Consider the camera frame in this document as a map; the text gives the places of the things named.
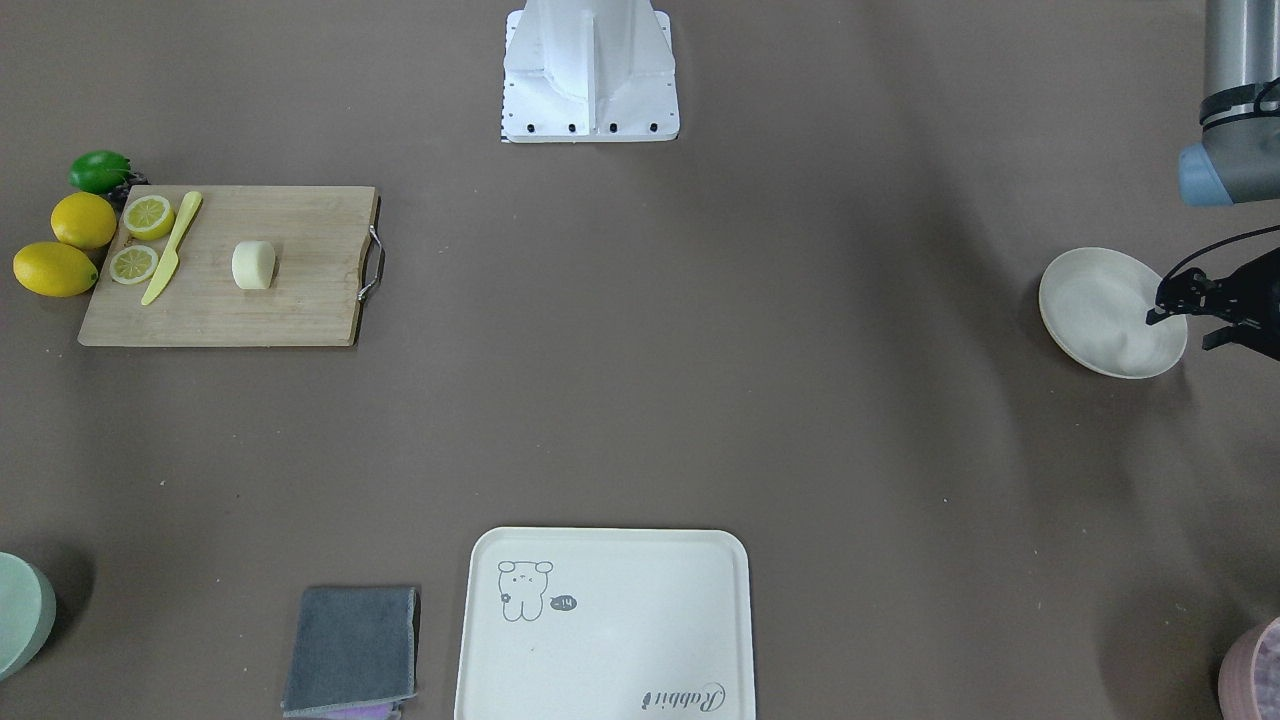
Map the upper whole yellow lemon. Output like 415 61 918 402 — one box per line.
50 191 118 250

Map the upper lemon half slice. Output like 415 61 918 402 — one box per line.
122 193 177 242

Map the pink bowl with ice cubes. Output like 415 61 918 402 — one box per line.
1217 618 1279 719

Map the round cream plate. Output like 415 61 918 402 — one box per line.
1038 247 1188 380

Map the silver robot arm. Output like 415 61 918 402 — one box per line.
1146 1 1279 359

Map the yellow plastic knife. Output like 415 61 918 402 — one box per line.
141 191 204 306

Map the whole yellow lemon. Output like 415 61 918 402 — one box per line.
50 191 118 250
12 242 99 299

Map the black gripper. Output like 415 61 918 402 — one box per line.
1146 250 1279 361

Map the mint green bowl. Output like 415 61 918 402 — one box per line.
1 552 56 682

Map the folded grey cloth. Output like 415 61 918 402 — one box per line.
282 585 419 719

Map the lemon half slice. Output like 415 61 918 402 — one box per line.
122 193 177 242
105 243 160 284

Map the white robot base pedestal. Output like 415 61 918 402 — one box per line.
500 1 681 143

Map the cream rabbit serving tray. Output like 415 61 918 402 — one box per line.
454 527 756 719

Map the lower whole yellow lemon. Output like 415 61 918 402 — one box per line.
12 242 99 299

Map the lower lemon half slice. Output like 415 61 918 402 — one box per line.
105 243 160 284

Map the green lime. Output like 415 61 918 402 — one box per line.
67 150 133 195

